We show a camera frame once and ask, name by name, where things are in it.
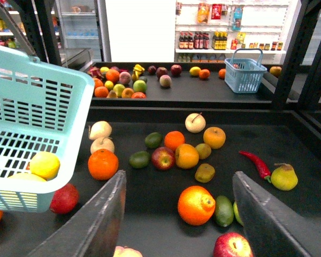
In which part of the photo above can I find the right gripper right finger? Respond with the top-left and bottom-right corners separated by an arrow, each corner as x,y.
232,171 -> 310,256

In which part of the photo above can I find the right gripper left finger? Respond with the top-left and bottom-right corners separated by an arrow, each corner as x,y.
28,170 -> 126,256

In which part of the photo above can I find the yellow lemon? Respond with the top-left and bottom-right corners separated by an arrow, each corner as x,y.
8,173 -> 47,182
29,152 -> 60,180

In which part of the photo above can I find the light teal shopping basket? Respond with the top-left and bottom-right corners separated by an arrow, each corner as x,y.
0,46 -> 94,213

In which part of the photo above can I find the grey basket handle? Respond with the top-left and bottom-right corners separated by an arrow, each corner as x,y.
0,3 -> 38,62

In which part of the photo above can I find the black metal shelf rack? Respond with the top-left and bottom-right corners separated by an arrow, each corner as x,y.
13,0 -> 321,110

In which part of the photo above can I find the white retail shelf unit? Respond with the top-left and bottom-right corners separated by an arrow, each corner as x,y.
174,1 -> 297,64

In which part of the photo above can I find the red pomegranate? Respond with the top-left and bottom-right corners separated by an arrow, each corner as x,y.
50,183 -> 79,214

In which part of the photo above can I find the dark green avocado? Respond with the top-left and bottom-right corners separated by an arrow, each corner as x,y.
215,195 -> 234,228

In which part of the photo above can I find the yellow green pear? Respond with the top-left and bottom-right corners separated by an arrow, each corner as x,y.
271,163 -> 299,191

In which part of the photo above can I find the red chili pepper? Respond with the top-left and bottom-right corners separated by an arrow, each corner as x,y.
239,151 -> 271,183

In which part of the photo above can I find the large orange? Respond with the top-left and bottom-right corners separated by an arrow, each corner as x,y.
88,149 -> 119,180

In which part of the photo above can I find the navel orange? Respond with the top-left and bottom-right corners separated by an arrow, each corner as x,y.
177,186 -> 216,226

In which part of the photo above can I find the green lime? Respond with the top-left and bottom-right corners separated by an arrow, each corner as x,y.
128,151 -> 150,169

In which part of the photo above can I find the red apple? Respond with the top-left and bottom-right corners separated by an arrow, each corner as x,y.
151,147 -> 175,171

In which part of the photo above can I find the yellow apple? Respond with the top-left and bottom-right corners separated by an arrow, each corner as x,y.
203,127 -> 226,149

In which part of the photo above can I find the pale round pear with stem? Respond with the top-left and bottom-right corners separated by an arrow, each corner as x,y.
185,112 -> 206,133

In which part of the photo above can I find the small blue basket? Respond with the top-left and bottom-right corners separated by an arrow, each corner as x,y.
224,48 -> 267,94

